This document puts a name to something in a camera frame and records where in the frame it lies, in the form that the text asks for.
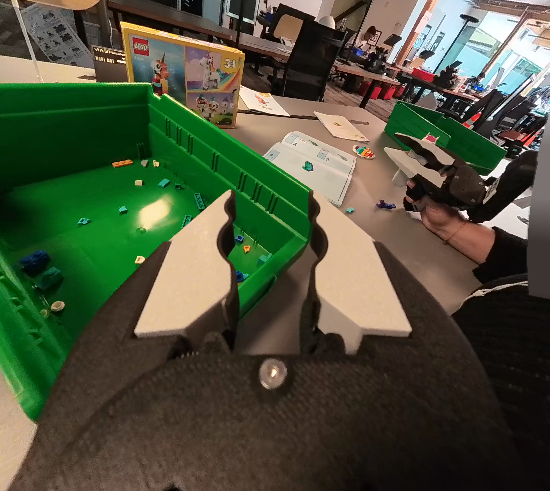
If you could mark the lego pieces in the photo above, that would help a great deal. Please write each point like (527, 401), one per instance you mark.
(34, 261)

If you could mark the black floor lamp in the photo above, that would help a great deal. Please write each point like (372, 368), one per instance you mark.
(469, 18)

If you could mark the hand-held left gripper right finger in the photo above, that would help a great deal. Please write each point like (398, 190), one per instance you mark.
(356, 284)

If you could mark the rainbow lego model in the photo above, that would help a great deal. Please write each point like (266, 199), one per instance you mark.
(363, 152)

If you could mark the white booklet orange figure print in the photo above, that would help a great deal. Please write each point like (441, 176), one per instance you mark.
(262, 102)

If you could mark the person's right hand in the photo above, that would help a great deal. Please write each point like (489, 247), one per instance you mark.
(438, 218)

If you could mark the black mesh office chair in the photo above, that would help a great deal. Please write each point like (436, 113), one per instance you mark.
(313, 61)

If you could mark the person's black sweater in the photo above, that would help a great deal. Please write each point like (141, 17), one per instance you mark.
(507, 370)

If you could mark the white booklet yellow figure print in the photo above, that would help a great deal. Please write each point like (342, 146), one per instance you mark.
(339, 125)

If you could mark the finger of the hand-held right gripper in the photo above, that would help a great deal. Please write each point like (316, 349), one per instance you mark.
(412, 164)
(438, 156)

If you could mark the person's right forearm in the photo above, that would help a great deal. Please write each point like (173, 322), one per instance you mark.
(502, 250)

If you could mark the printed paper sheet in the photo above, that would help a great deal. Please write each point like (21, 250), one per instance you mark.
(56, 35)

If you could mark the black sign card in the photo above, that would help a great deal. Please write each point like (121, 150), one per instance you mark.
(107, 65)

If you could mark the green plastic bin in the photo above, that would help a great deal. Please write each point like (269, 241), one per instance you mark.
(464, 143)
(86, 121)

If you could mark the blue and purple lego assembly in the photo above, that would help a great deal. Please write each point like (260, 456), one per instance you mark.
(386, 205)

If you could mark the yellow lego box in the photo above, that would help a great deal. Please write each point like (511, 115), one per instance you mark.
(172, 70)

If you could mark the wooden back office chair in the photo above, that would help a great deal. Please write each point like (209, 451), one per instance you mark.
(290, 25)

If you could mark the pale blue instruction booklet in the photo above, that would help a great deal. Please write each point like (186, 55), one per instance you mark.
(309, 168)

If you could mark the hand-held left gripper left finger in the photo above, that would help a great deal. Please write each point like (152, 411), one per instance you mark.
(184, 284)

